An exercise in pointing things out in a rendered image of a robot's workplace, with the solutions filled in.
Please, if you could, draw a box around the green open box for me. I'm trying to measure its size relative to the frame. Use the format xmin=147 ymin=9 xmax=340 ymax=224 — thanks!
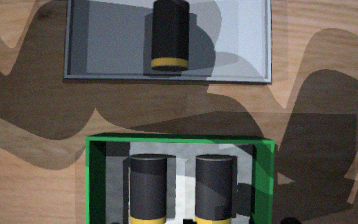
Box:
xmin=85 ymin=132 xmax=275 ymax=224

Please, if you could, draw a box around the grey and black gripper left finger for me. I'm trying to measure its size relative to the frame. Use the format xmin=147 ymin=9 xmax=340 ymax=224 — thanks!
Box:
xmin=183 ymin=219 xmax=197 ymax=224

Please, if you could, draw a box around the black battery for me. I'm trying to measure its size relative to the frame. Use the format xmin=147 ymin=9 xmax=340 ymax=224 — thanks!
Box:
xmin=151 ymin=0 xmax=190 ymax=72
xmin=130 ymin=154 xmax=167 ymax=224
xmin=195 ymin=154 xmax=233 ymax=224

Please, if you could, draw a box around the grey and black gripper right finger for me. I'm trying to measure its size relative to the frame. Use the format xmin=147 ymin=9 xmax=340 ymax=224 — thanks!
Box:
xmin=280 ymin=217 xmax=302 ymax=224

